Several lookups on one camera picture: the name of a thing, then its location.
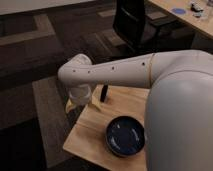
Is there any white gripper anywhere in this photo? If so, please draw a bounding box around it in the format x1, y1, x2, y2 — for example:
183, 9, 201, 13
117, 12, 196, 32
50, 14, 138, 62
65, 84, 101, 113

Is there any dark blue ceramic bowl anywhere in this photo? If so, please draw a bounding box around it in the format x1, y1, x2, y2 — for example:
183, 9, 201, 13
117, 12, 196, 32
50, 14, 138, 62
105, 116, 145, 157

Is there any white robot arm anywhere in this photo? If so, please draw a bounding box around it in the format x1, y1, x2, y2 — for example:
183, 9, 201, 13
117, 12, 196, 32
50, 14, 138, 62
58, 50, 213, 171

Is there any small black upright object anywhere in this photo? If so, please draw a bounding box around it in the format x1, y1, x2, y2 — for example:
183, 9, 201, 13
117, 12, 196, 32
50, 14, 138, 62
100, 85, 108, 102

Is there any black office chair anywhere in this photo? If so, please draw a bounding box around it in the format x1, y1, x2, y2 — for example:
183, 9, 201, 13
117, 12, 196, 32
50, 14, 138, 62
113, 0, 175, 53

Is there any blue round disc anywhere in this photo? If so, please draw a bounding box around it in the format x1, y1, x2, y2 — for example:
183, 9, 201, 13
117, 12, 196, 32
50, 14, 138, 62
172, 8, 186, 15

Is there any wooden desk in background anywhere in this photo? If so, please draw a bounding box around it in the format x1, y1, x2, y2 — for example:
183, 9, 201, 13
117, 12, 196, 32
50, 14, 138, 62
148, 0, 213, 39

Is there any small clutter on desk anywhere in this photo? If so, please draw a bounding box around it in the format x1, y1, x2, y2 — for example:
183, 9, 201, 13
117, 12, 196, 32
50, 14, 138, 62
190, 1, 204, 18

